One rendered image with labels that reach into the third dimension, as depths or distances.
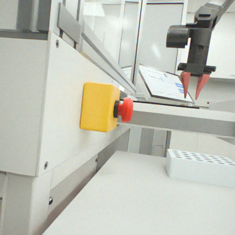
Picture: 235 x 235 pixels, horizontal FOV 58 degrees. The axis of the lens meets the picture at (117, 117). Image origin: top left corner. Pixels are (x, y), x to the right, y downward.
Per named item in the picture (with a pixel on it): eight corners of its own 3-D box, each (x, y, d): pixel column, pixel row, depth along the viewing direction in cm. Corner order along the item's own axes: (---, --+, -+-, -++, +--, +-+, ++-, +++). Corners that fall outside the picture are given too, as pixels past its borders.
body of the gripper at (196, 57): (176, 72, 68) (180, 49, 67) (209, 76, 66) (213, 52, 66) (179, 68, 61) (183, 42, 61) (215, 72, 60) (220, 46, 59)
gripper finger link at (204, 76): (177, 98, 68) (182, 69, 67) (200, 101, 67) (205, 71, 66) (180, 97, 61) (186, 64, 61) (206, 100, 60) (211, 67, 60)
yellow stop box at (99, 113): (120, 129, 37) (124, 88, 37) (112, 133, 30) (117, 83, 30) (92, 125, 38) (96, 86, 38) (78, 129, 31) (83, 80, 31)
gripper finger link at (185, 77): (176, 97, 68) (181, 69, 68) (199, 101, 67) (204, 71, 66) (179, 97, 61) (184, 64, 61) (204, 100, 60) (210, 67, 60)
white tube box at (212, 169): (224, 174, 45) (226, 156, 45) (241, 188, 37) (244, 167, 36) (165, 165, 47) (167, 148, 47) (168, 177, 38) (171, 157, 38)
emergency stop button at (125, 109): (132, 122, 35) (135, 98, 35) (130, 124, 31) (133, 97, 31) (114, 120, 36) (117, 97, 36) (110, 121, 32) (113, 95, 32)
